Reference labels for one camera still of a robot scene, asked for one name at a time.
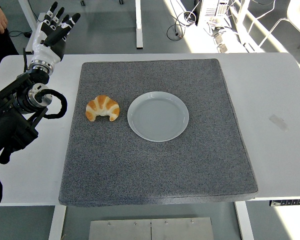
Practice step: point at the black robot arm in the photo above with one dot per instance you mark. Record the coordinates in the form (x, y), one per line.
(10, 125)

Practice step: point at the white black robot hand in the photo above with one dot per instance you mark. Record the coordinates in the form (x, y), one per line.
(43, 53)

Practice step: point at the white chair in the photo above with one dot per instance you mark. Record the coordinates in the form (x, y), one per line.
(298, 15)

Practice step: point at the clear tape strip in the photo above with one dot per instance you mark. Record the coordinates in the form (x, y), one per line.
(278, 123)

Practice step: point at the grey speckled mat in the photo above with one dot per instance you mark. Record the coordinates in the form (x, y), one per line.
(165, 170)

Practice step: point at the white table leg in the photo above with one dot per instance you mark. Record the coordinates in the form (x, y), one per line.
(244, 222)
(57, 222)

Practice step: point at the white straight desk leg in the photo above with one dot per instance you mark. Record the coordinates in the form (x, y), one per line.
(139, 25)

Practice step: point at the white computer tower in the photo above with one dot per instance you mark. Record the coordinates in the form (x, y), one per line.
(212, 11)

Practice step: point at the white desk leg with foot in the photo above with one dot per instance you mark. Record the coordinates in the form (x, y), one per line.
(27, 12)

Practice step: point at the person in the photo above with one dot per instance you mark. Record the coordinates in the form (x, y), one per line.
(0, 50)

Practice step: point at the round grey plate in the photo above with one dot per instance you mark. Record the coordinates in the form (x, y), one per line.
(157, 117)

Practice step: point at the table height control panel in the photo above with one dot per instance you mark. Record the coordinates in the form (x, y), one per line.
(290, 202)

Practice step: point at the white power strip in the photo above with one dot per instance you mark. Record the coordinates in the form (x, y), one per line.
(222, 42)

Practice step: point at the golden croissant bread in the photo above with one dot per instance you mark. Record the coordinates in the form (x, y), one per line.
(102, 105)

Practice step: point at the grey metal plate with screws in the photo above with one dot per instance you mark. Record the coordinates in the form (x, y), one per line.
(150, 230)

